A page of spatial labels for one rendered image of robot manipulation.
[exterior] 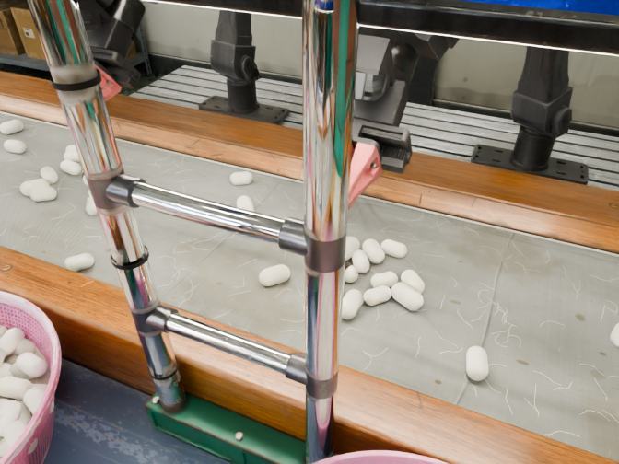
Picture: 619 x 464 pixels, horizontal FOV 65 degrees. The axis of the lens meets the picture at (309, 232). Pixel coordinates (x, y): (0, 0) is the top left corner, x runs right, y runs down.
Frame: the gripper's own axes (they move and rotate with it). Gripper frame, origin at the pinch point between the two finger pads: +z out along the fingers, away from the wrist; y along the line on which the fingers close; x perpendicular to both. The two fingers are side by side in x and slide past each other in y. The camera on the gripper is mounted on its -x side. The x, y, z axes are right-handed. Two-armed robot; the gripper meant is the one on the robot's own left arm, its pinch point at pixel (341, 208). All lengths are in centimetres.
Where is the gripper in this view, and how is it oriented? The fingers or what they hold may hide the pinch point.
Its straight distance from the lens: 52.8
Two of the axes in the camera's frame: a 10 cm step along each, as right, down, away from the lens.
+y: 9.1, 2.6, -3.1
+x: 2.5, 2.6, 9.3
